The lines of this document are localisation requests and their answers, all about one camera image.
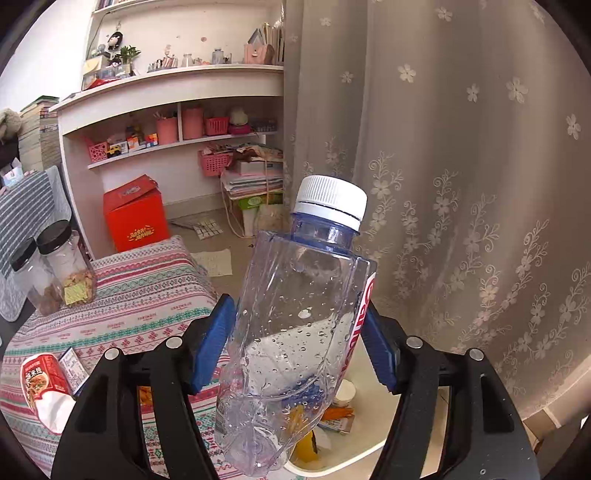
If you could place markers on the pink lattice box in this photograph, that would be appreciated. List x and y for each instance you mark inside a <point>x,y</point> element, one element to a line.
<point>98,152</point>

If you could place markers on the dark-haired doll figure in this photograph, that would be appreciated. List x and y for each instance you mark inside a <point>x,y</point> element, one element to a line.
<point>114,42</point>

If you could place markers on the plastic jar with brown balls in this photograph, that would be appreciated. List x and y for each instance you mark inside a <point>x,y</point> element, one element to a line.
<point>39,286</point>

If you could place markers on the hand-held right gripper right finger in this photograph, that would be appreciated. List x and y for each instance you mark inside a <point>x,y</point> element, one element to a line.
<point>383,355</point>

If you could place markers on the small potted plant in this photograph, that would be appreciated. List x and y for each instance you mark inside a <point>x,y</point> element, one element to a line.
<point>127,60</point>

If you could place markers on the crushed clear plastic bottle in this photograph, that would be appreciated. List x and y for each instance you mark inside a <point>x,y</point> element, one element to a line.
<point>295,314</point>

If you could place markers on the small pink basket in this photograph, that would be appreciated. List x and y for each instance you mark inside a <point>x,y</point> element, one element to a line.
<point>217,126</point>

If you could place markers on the stack of books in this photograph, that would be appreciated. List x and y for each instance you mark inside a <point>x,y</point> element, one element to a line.
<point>39,134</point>

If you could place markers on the red cardboard box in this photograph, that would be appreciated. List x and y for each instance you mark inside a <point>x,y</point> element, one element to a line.
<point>134,217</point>

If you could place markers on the orange sausage wrapper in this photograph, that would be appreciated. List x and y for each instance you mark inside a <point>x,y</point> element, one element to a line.
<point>342,411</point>

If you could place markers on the floral lace curtain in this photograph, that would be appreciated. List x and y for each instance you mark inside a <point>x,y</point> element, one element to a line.
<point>461,184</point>

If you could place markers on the white bookshelf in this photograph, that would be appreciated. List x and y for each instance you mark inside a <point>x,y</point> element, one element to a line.
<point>184,83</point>

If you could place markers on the striped quilted sofa cover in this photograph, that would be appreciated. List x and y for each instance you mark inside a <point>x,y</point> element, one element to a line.
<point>27,217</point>

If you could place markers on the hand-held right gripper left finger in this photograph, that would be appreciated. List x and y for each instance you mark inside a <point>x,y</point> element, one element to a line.
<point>212,346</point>

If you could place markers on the pink pen cup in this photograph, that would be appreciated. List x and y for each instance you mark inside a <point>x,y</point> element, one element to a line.
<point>193,123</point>
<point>167,130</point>

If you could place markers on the white paper cup green print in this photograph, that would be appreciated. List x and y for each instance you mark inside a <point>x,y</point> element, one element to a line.
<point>345,392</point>

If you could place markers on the green tissue box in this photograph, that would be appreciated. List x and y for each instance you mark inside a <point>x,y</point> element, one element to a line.
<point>258,202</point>

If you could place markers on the large pink basket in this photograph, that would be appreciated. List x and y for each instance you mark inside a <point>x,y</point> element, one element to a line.
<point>214,164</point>

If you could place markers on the white small carton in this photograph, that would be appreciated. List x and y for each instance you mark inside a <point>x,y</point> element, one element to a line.
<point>73,369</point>

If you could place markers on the patterned paper sheet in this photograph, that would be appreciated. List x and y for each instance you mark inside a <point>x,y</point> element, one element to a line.
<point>212,263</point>

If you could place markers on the pink house-shaped box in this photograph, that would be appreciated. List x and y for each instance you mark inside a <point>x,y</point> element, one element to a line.
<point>258,50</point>

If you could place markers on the pile of papers and books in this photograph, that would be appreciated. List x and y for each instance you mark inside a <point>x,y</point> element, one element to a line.
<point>251,173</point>

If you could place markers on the plastic jar with crackers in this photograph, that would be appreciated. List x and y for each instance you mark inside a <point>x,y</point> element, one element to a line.
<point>69,272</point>

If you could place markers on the small tile sheet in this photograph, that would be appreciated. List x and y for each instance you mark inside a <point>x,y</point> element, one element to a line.
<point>206,230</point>

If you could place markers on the red instant noodle cup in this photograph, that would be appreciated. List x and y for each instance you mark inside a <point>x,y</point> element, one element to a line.
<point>44,387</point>

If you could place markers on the white plastic waste bin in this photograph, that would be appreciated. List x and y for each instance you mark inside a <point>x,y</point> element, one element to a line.
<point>369,415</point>

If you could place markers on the yellow snack packet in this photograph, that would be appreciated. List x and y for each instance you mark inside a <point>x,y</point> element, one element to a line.
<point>305,450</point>

